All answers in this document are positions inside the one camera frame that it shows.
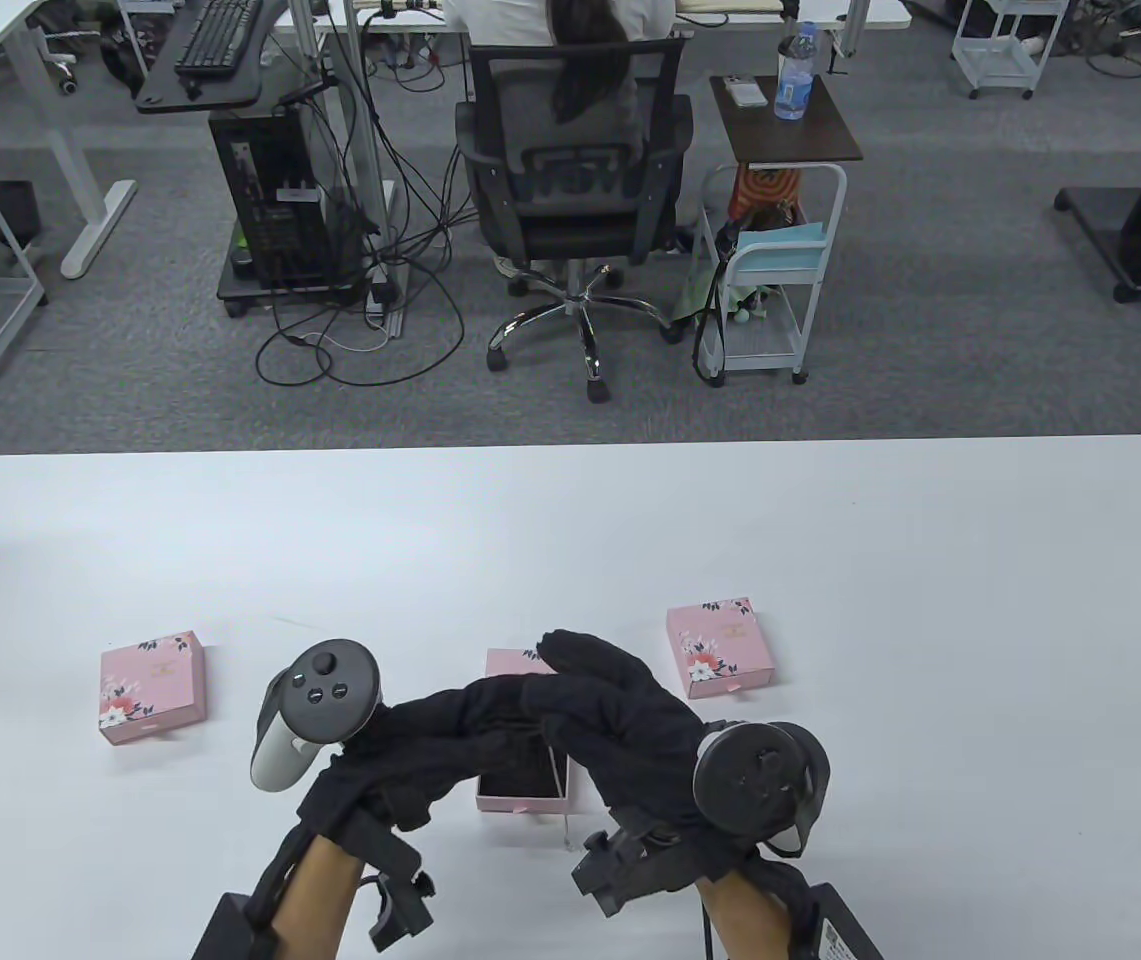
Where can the person's right hand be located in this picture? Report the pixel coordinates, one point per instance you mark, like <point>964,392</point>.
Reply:
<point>630,730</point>

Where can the person's left hand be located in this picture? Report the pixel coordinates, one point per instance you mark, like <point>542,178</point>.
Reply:
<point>450,725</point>

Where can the pink floral jewelry box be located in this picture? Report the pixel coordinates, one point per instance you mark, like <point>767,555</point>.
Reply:
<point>520,795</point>
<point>152,685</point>
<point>725,645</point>

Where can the black VR controller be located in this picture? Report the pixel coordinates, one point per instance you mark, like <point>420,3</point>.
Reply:
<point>755,775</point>
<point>330,690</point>

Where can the person's left forearm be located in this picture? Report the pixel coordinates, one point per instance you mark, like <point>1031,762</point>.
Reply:
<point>320,900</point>

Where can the person's right forearm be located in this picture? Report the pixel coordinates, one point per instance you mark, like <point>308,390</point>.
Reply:
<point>750,915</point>

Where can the black labelled wrist sensor box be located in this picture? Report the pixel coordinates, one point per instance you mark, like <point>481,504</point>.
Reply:
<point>845,930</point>

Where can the grey power strip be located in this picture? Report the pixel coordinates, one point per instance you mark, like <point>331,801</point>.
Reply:
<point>382,295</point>

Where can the green bag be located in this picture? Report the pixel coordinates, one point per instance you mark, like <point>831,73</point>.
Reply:
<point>700,295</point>

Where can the black wheeled computer platform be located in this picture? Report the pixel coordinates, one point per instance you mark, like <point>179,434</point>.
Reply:
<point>280,292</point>

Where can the light blue folder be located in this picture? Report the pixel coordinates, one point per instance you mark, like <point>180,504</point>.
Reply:
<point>780,250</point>

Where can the black mesh office chair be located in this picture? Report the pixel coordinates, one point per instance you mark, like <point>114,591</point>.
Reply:
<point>575,230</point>

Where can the orange patterned bag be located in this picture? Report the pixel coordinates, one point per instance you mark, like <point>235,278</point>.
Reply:
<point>765,190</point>

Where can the black computer tower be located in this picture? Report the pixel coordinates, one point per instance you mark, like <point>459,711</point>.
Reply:
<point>270,190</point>

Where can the brown side table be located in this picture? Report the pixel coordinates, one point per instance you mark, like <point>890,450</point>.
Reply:
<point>790,140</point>

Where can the white desk with metal legs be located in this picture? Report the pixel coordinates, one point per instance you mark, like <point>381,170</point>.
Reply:
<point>360,100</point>

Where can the white smartphone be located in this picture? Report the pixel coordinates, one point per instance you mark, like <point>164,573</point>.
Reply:
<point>746,92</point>

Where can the clear water bottle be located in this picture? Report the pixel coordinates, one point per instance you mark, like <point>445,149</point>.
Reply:
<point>794,85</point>

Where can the black keyboard tray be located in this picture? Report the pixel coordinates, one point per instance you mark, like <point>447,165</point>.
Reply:
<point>230,95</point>

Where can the black keyboard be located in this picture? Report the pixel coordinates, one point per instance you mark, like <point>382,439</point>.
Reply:
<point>215,40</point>

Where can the black backpack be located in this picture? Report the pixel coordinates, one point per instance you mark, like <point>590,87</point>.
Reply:
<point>125,60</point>

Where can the white chair base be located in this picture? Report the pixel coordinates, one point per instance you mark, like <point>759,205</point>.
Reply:
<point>60,70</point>

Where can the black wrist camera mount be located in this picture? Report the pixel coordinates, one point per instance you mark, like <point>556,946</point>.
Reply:
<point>395,880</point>
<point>640,870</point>

